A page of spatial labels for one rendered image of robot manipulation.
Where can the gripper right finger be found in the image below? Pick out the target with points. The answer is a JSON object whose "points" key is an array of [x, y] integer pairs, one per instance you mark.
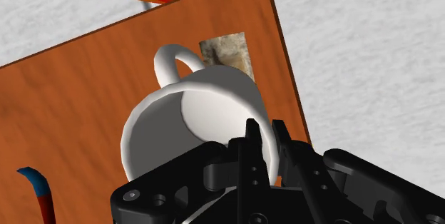
{"points": [[306, 167]]}

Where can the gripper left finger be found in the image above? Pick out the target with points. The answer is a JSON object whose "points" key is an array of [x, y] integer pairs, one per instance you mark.
{"points": [[248, 160]]}

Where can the white mug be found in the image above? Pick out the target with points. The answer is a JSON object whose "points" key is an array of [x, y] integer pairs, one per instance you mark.
{"points": [[212, 112]]}

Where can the beige mottled stone block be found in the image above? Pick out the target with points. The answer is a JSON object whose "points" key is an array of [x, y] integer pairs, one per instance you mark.
{"points": [[226, 51]]}

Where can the orange wooden table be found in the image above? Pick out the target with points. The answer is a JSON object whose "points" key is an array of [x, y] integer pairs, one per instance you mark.
{"points": [[87, 94]]}

